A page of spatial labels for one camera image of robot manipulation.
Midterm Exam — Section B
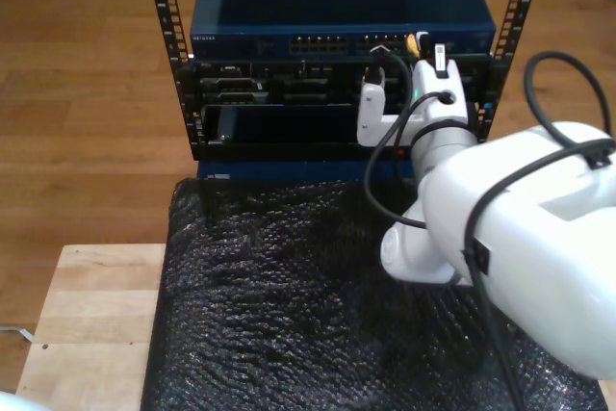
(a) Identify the black rack unit red light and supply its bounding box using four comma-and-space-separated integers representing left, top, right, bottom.
192, 103, 482, 165

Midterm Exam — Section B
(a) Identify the flat grey strip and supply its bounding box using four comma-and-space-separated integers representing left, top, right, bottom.
0, 325, 38, 343

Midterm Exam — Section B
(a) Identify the long black camera cable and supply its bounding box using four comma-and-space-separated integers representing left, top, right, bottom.
363, 44, 616, 411

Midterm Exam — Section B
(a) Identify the black perforated rack post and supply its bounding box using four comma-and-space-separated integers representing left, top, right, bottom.
142, 0, 203, 162
469, 0, 548, 142

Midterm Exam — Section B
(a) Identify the black textured mat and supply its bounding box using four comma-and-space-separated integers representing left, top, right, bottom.
141, 174, 610, 411

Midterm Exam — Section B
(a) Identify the black rack server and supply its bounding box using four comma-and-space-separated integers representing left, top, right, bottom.
175, 57, 497, 109

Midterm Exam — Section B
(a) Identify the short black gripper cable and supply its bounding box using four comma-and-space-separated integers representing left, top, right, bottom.
384, 90, 456, 147

